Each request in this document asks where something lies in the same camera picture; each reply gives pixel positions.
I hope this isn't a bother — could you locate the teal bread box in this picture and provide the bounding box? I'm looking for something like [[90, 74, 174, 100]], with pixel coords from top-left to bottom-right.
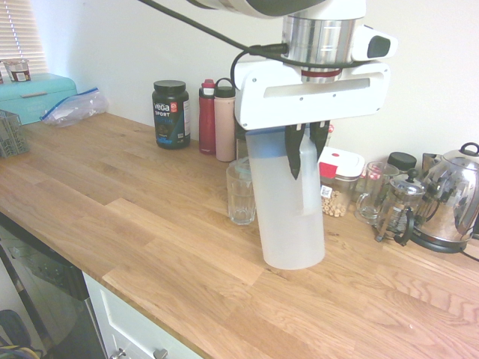
[[0, 72, 82, 126]]

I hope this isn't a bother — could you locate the black dishwasher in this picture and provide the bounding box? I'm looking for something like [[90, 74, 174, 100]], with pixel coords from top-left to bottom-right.
[[0, 212, 108, 359]]

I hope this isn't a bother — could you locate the clear zip bag blue seal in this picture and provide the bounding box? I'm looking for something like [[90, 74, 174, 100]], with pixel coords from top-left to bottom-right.
[[39, 86, 110, 129]]

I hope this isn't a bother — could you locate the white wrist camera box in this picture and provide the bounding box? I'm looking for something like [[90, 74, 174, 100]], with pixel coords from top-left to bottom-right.
[[351, 23, 399, 61]]

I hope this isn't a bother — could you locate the glass french press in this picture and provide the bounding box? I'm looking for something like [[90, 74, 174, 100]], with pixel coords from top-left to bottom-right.
[[374, 168, 427, 248]]

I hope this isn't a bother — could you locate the white window blind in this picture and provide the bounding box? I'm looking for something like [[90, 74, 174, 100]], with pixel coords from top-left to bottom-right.
[[0, 0, 50, 76]]

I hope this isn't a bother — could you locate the black Vega protein tub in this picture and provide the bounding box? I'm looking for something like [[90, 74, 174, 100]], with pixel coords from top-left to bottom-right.
[[151, 79, 192, 150]]

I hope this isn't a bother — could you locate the cereal container white red lid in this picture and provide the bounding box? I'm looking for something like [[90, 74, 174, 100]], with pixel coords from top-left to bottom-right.
[[317, 146, 366, 218]]

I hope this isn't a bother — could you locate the white cabinet drawer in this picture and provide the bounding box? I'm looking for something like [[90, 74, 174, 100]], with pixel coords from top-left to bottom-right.
[[82, 270, 205, 359]]

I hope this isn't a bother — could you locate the short jar red checkered lid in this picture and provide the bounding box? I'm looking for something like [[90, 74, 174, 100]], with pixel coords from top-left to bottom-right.
[[364, 165, 384, 192]]

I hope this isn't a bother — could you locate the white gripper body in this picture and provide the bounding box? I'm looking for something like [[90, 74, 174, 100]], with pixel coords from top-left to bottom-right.
[[234, 61, 392, 132]]

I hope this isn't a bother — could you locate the clear faceted drinking glass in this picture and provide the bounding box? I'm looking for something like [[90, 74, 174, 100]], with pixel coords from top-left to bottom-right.
[[225, 164, 257, 226]]

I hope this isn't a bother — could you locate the dark bag on floor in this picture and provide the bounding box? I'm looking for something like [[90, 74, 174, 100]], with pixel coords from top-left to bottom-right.
[[0, 309, 43, 359]]

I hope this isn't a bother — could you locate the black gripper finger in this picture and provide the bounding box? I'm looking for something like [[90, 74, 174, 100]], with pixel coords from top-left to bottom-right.
[[309, 120, 332, 160], [284, 124, 304, 182]]

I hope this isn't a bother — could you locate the jar with black lid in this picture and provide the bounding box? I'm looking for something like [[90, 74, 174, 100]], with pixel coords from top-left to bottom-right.
[[386, 150, 418, 174]]

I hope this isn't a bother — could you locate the translucent pitcher with blue lid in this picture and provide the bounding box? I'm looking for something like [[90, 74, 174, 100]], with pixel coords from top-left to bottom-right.
[[245, 126, 326, 271]]

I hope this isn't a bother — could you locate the pink water bottle black lid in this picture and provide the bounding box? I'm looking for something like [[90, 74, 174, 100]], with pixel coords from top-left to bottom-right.
[[213, 77, 238, 163]]

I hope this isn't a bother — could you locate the silver drawer handle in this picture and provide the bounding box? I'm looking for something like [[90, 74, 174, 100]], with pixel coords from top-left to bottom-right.
[[111, 346, 170, 359]]

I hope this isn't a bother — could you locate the glass container teal clip lid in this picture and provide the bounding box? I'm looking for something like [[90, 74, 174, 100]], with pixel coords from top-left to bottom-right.
[[232, 156, 252, 177]]

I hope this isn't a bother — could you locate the red water bottle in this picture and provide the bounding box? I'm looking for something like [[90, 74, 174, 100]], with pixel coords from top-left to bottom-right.
[[198, 78, 218, 156]]

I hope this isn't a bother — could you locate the small yogurt cup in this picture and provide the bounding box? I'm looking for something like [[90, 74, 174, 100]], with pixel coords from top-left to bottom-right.
[[2, 58, 31, 83]]

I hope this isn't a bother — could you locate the grey plastic basket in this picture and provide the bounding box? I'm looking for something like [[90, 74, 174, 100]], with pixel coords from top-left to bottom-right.
[[0, 108, 31, 159]]

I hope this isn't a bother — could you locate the chrome electric kettle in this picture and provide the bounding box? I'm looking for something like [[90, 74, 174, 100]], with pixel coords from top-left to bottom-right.
[[409, 141, 479, 255]]

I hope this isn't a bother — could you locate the clear glass mug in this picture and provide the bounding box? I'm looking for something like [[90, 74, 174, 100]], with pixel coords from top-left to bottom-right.
[[354, 161, 400, 226]]

